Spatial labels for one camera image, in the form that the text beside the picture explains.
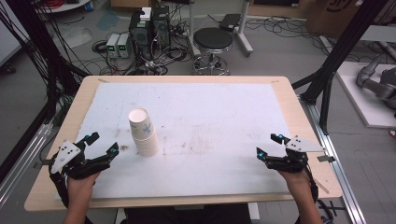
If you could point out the black tape piece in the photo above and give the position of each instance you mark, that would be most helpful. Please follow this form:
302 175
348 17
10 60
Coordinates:
42 163
326 158

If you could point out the person's right hand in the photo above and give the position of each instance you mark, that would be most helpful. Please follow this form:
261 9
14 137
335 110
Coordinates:
297 185

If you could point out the person's dark clothing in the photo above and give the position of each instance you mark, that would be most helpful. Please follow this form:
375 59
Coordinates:
186 216

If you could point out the black computer tower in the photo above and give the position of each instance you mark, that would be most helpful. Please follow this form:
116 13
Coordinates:
140 37
161 28

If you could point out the round white table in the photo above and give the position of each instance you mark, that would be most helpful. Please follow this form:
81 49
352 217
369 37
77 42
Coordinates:
65 5

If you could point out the small white box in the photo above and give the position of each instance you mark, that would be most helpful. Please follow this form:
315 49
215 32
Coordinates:
145 14

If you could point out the brown cardboard box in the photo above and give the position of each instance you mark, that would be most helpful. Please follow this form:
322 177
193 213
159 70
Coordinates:
336 17

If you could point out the white platform board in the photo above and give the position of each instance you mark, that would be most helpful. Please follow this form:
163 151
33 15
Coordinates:
364 105

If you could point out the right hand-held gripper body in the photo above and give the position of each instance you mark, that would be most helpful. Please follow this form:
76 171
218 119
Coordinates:
300 145

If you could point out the single paper cup blue print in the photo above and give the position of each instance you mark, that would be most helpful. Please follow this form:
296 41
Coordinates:
142 126

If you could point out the person's left hand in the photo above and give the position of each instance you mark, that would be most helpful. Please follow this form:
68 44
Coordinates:
80 188

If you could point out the aluminium rail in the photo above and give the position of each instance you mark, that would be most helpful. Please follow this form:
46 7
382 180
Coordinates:
339 161
21 161

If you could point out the thin wooden stick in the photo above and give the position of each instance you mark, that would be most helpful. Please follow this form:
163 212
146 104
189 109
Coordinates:
321 186

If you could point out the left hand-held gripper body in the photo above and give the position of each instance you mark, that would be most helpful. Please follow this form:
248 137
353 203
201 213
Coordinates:
67 155

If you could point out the black round stool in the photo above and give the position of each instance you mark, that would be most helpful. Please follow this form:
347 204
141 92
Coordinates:
213 39

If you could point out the wooden table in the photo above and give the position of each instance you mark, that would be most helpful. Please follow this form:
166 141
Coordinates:
299 102

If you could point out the flat black device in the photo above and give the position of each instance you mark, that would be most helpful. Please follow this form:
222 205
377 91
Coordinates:
230 21

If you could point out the white table mat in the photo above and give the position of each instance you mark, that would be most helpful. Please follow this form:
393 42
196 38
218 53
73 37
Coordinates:
202 124

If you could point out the grey bench power supply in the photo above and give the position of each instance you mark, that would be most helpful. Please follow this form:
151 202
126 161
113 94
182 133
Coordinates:
112 46
123 46

